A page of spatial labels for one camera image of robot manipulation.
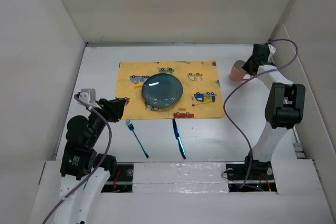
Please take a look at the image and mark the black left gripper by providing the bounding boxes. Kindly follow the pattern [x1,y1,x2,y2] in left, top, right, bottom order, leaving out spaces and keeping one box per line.
[87,97,125,146]

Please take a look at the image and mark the pink ceramic mug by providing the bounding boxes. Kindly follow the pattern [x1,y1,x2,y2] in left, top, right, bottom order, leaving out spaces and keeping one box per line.
[229,60,251,81]

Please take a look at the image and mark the yellow vehicle print cloth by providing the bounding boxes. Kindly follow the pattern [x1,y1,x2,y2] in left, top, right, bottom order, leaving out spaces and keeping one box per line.
[115,60,224,120]

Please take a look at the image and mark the dark teal ceramic plate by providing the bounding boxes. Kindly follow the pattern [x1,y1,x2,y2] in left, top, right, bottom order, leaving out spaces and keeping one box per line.
[141,73,183,109]

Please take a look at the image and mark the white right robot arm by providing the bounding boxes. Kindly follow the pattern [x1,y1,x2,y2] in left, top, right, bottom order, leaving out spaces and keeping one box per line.
[242,44,306,179]

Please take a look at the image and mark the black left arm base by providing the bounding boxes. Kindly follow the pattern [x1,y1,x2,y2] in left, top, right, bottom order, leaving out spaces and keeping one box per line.
[101,163,134,193]

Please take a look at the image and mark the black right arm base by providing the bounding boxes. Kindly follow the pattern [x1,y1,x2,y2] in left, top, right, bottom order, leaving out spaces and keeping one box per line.
[221,156,277,193]

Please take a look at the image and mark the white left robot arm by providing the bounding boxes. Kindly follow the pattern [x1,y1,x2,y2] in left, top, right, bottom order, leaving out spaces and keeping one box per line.
[49,93,126,223]

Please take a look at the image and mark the blue metal fork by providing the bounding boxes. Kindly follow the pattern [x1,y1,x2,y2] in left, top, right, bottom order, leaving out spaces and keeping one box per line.
[125,120,149,158]

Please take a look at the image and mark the blue metal knife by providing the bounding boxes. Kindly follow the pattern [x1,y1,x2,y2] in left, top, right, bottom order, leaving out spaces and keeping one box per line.
[172,119,186,159]

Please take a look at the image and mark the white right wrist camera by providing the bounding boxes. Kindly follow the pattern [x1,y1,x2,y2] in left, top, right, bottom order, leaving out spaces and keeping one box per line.
[268,44,276,58]

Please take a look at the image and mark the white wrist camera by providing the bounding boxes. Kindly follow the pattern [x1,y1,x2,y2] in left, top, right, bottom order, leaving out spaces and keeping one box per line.
[268,44,276,58]
[74,88,100,108]

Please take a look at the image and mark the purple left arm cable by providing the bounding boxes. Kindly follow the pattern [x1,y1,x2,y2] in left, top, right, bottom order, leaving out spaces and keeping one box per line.
[41,94,114,224]

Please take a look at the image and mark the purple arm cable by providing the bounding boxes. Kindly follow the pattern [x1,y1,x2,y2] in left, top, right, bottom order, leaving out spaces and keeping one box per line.
[223,39,299,189]
[41,94,114,224]

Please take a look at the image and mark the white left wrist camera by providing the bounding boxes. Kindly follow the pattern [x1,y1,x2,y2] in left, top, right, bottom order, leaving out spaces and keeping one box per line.
[74,88,100,108]

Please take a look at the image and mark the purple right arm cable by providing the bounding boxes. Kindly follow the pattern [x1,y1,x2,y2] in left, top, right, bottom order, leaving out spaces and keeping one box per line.
[223,39,299,189]

